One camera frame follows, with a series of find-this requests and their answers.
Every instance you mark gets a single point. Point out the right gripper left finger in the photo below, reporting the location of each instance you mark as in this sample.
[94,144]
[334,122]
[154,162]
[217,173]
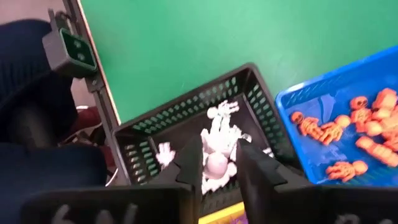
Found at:
[124,205]

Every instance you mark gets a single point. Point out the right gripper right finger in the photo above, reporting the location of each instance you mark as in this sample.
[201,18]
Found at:
[295,205]

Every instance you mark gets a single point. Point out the yellow plastic basket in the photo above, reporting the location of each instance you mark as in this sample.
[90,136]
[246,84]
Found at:
[222,215]

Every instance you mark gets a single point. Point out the dark blue office chair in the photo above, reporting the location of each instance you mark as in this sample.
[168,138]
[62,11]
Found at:
[37,161]

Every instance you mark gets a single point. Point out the blue plastic basket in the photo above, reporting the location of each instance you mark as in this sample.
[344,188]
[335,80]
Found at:
[314,102]

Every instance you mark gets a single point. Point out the long black plastic basket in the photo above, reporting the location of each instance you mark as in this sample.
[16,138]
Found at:
[186,105]

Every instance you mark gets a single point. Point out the grey camera box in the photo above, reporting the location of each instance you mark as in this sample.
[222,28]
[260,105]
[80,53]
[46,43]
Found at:
[66,54]

